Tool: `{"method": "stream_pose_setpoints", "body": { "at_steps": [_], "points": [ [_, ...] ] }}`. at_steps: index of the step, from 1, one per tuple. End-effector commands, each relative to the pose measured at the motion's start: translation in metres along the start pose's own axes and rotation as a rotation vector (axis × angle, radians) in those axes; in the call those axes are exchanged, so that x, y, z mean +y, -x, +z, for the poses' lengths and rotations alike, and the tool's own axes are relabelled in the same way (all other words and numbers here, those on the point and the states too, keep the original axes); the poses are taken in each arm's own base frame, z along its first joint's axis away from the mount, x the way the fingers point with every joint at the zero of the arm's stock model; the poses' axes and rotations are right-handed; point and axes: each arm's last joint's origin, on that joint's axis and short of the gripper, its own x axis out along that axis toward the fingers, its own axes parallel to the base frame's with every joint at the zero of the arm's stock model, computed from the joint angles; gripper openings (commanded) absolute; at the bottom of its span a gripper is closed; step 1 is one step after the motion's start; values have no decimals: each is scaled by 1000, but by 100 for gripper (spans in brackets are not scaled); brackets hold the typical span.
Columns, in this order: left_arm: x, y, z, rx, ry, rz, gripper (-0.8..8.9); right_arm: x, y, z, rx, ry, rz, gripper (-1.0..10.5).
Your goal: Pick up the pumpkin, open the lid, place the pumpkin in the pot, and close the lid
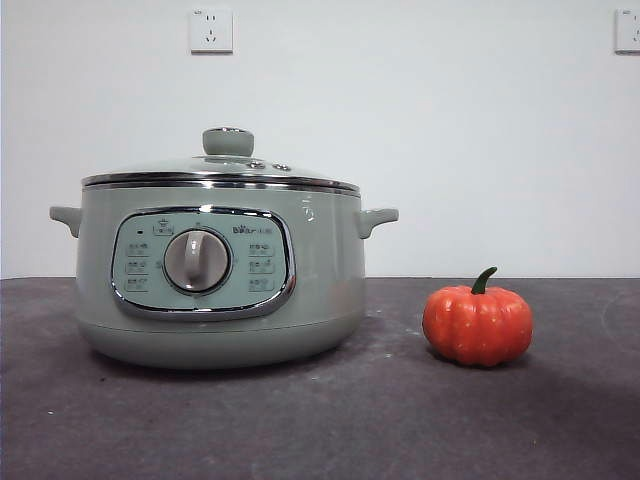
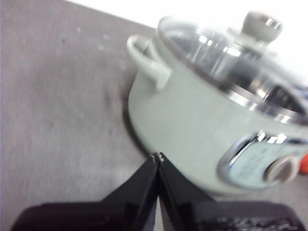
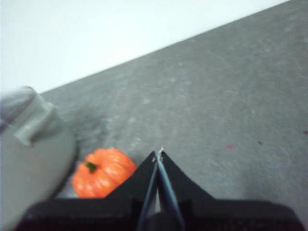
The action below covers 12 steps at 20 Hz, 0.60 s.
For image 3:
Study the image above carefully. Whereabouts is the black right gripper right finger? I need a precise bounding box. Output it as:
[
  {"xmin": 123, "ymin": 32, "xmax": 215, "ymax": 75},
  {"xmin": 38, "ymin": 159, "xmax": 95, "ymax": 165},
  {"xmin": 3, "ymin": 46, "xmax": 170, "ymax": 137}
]
[{"xmin": 157, "ymin": 149, "xmax": 306, "ymax": 231}]

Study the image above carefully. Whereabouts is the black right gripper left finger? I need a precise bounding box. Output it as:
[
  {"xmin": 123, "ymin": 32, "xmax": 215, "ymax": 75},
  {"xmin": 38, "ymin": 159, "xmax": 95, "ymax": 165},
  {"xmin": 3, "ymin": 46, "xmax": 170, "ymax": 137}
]
[{"xmin": 14, "ymin": 151, "xmax": 159, "ymax": 231}]

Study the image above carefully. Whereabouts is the orange toy pumpkin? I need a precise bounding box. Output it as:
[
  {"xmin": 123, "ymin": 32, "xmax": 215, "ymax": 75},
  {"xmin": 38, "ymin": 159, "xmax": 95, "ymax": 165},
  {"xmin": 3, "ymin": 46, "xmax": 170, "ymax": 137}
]
[{"xmin": 72, "ymin": 148, "xmax": 137, "ymax": 199}]

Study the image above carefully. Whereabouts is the pale green electric pot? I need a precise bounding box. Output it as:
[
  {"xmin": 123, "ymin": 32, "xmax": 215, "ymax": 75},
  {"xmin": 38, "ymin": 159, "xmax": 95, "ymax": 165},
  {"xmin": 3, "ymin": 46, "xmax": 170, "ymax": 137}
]
[{"xmin": 0, "ymin": 90, "xmax": 77, "ymax": 231}]

